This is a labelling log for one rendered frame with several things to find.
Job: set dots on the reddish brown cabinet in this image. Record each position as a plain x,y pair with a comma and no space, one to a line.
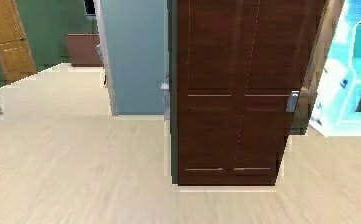
83,50

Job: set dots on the dark brown room door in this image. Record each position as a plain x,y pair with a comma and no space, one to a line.
234,100

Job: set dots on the light brown room door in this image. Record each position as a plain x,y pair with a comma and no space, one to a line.
10,40

